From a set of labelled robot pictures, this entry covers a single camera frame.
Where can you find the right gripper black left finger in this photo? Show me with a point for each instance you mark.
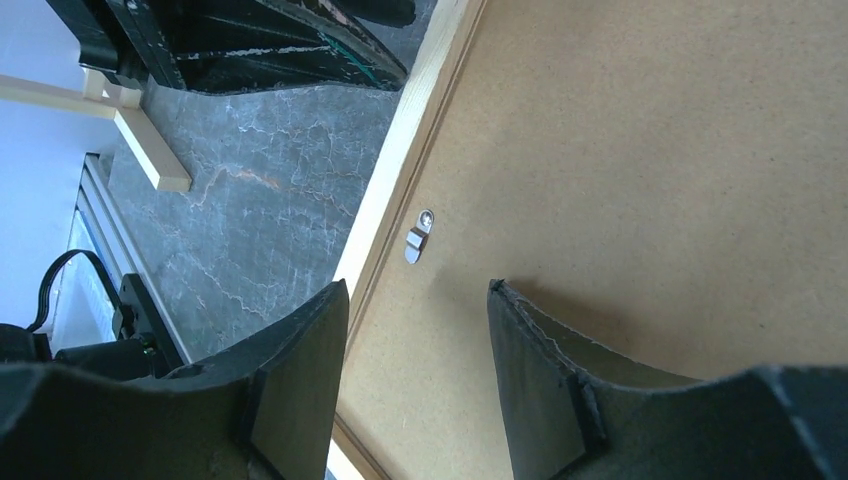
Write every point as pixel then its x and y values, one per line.
pixel 261 409

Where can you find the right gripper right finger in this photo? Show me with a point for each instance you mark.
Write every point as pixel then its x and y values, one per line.
pixel 572 408

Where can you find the brown hardboard backing board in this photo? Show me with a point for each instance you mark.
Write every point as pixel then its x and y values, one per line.
pixel 667 177

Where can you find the light wooden picture frame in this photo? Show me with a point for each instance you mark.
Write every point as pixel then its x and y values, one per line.
pixel 374 435

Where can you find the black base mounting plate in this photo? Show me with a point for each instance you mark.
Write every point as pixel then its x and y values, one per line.
pixel 232 47

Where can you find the large wooden rack frame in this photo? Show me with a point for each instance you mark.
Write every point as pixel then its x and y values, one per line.
pixel 101 99

